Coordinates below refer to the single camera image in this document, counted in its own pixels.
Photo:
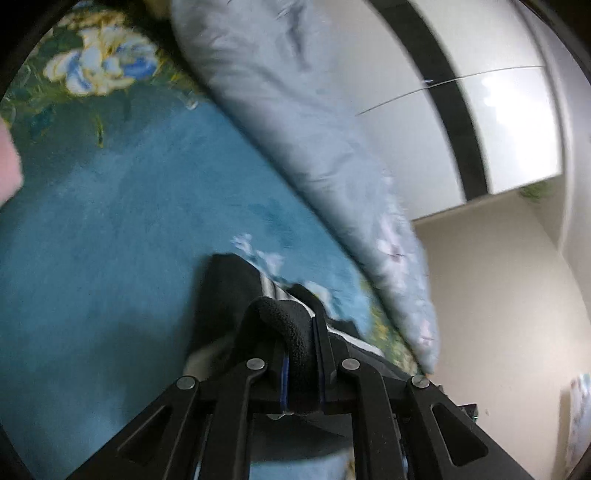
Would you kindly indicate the pink pillow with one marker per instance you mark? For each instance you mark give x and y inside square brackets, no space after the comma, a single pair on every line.
[11,175]

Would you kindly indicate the blue floral quilt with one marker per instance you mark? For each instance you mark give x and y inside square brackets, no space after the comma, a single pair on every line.
[269,65]

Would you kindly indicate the white black wardrobe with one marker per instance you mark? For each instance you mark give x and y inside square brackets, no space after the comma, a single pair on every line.
[454,94]

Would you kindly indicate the green hanging plant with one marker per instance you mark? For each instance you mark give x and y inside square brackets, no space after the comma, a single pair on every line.
[536,192]

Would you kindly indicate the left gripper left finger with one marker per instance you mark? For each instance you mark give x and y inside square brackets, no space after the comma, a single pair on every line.
[199,429]

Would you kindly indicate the teal floral bed blanket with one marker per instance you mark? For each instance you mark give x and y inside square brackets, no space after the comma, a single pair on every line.
[133,179]

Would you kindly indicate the black white fleece jacket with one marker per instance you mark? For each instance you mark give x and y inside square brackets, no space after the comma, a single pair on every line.
[232,293]

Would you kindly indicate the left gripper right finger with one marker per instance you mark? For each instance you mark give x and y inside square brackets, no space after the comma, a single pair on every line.
[403,428]

